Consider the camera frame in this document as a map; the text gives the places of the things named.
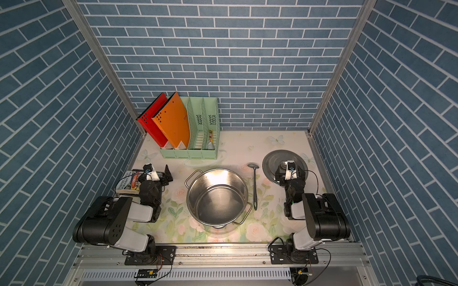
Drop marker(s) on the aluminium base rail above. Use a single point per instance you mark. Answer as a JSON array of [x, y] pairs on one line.
[[331, 264]]

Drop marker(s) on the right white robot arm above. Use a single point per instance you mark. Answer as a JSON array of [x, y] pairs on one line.
[[324, 217]]

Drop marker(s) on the red folder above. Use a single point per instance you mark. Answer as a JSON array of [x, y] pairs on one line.
[[146, 121]]

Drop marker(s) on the green file organizer rack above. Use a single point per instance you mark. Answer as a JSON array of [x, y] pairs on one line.
[[203, 116]]

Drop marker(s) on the small booklet in rack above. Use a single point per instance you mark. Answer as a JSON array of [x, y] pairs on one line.
[[210, 145]]

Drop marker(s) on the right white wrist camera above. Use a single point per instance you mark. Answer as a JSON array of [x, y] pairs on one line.
[[291, 170]]

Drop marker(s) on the steel ladle spoon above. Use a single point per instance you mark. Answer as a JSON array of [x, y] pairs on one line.
[[254, 167]]

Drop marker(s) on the colourful paperback book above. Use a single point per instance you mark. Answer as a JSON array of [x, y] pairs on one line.
[[130, 183]]

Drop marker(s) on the stainless steel pot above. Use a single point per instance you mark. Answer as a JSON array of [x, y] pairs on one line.
[[217, 197]]

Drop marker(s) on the steel pot lid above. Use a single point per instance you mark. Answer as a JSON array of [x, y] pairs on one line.
[[274, 159]]

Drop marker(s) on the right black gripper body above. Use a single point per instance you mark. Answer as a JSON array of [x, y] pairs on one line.
[[283, 182]]

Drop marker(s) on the orange folder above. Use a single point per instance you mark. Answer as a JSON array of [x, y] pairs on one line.
[[172, 120]]

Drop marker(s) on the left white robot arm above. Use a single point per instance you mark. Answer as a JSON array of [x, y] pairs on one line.
[[104, 223]]

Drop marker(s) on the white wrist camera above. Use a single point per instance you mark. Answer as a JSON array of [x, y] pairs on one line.
[[149, 173], [291, 170]]

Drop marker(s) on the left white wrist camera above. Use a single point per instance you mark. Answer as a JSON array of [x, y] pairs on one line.
[[149, 173]]

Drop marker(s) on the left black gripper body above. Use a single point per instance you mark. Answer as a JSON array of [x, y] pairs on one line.
[[163, 181]]

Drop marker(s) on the floral table mat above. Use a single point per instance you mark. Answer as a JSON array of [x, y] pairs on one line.
[[236, 149]]

